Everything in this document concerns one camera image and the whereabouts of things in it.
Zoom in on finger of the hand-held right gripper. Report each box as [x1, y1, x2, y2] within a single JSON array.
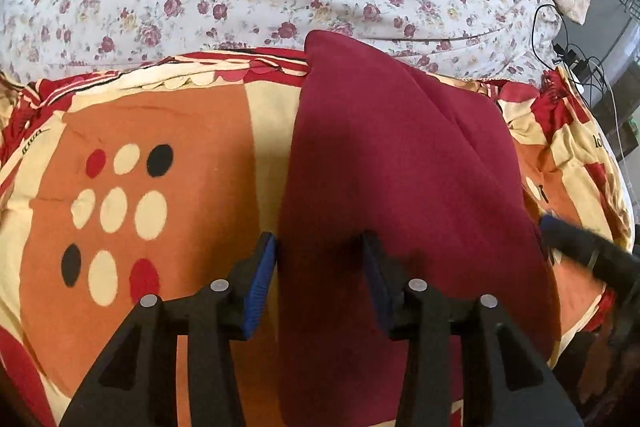
[[539, 213, 640, 305]]

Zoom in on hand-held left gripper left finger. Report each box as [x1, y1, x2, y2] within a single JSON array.
[[59, 231, 278, 427]]

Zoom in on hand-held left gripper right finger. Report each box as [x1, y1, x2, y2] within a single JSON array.
[[361, 232, 586, 427]]

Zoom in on maroon small garment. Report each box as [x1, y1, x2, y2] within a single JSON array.
[[277, 29, 560, 427]]

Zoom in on orange red cream patterned blanket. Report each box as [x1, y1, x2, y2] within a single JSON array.
[[0, 47, 633, 427]]

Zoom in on black cables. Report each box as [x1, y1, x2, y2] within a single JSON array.
[[531, 2, 631, 178]]

